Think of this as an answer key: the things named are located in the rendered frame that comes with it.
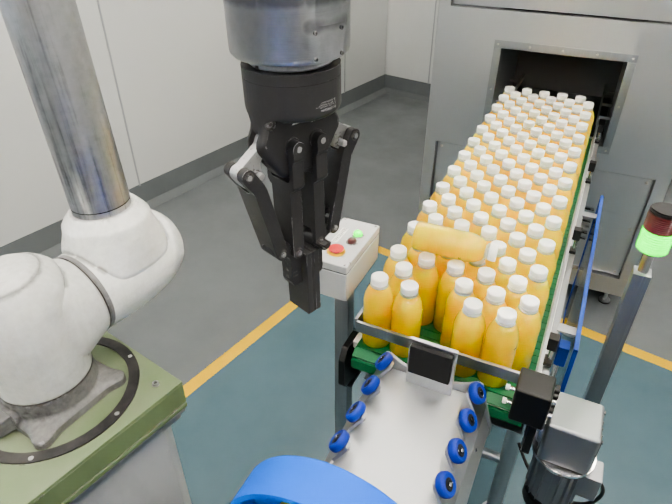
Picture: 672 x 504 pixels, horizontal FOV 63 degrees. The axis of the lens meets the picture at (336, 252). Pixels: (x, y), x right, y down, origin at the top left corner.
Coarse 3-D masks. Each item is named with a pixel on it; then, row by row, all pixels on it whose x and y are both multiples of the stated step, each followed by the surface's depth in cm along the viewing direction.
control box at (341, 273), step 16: (352, 224) 138; (368, 224) 138; (336, 240) 132; (368, 240) 133; (336, 256) 127; (352, 256) 127; (368, 256) 136; (320, 272) 127; (336, 272) 125; (352, 272) 128; (320, 288) 130; (336, 288) 128; (352, 288) 131
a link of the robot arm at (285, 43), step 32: (224, 0) 37; (256, 0) 35; (288, 0) 34; (320, 0) 35; (256, 32) 36; (288, 32) 36; (320, 32) 36; (256, 64) 37; (288, 64) 37; (320, 64) 39
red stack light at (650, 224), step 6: (648, 210) 115; (648, 216) 114; (654, 216) 113; (648, 222) 114; (654, 222) 113; (660, 222) 112; (666, 222) 112; (648, 228) 115; (654, 228) 113; (660, 228) 113; (666, 228) 112; (654, 234) 114; (660, 234) 113; (666, 234) 113
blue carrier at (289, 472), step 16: (272, 464) 70; (288, 464) 69; (304, 464) 68; (320, 464) 67; (256, 480) 70; (272, 480) 67; (288, 480) 66; (304, 480) 66; (320, 480) 65; (336, 480) 65; (352, 480) 65; (240, 496) 69; (256, 496) 67; (272, 496) 65; (288, 496) 64; (304, 496) 64; (320, 496) 64; (336, 496) 64; (352, 496) 64; (368, 496) 64; (384, 496) 65
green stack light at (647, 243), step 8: (640, 232) 118; (648, 232) 115; (640, 240) 117; (648, 240) 115; (656, 240) 114; (664, 240) 114; (640, 248) 118; (648, 248) 116; (656, 248) 115; (664, 248) 115; (656, 256) 116
